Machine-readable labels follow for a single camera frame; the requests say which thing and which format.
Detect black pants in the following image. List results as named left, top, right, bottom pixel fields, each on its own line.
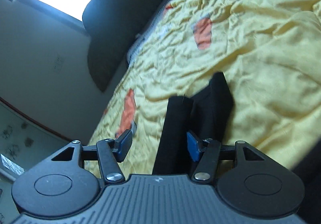
left=152, top=72, right=234, bottom=175

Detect glossy wardrobe door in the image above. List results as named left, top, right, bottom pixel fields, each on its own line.
left=1, top=103, right=70, bottom=223

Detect white mattress edge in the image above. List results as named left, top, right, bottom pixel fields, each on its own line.
left=126, top=6, right=165, bottom=68

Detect yellow floral bedspread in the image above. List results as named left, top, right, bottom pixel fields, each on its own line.
left=89, top=0, right=320, bottom=175

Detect dark scalloped headboard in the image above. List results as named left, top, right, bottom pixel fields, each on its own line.
left=82, top=0, right=163, bottom=92

